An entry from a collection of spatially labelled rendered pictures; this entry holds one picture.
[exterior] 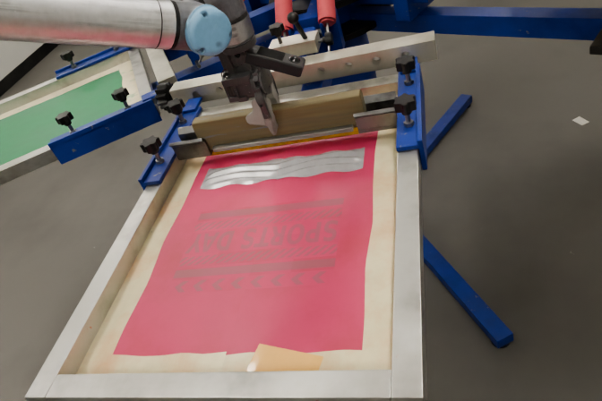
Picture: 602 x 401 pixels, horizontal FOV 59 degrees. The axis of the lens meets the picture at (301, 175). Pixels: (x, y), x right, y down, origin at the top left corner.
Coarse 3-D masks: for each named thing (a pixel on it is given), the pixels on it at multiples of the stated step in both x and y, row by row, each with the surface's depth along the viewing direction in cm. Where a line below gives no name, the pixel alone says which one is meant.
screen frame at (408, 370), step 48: (288, 96) 129; (144, 192) 114; (144, 240) 106; (96, 288) 93; (48, 384) 79; (96, 384) 77; (144, 384) 74; (192, 384) 72; (240, 384) 70; (288, 384) 68; (336, 384) 66; (384, 384) 64
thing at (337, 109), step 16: (320, 96) 110; (336, 96) 108; (352, 96) 106; (240, 112) 114; (288, 112) 111; (304, 112) 110; (320, 112) 110; (336, 112) 109; (352, 112) 108; (208, 128) 117; (224, 128) 116; (240, 128) 116; (256, 128) 115; (288, 128) 114; (304, 128) 113; (320, 128) 112; (208, 144) 120
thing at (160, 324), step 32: (224, 160) 121; (256, 160) 117; (192, 192) 115; (224, 192) 111; (256, 192) 108; (192, 224) 106; (160, 256) 101; (160, 288) 94; (128, 320) 90; (160, 320) 88; (192, 320) 86; (224, 320) 84; (128, 352) 85; (160, 352) 83; (192, 352) 81
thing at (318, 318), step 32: (288, 192) 105; (320, 192) 102; (352, 192) 99; (352, 224) 93; (352, 256) 87; (288, 288) 85; (320, 288) 83; (352, 288) 82; (256, 320) 82; (288, 320) 80; (320, 320) 79; (352, 320) 77
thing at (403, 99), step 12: (396, 60) 113; (408, 60) 111; (408, 72) 113; (408, 84) 115; (408, 96) 100; (168, 108) 128; (180, 108) 128; (396, 108) 100; (408, 108) 99; (180, 120) 131; (408, 120) 102; (144, 144) 116; (156, 144) 115; (156, 156) 118
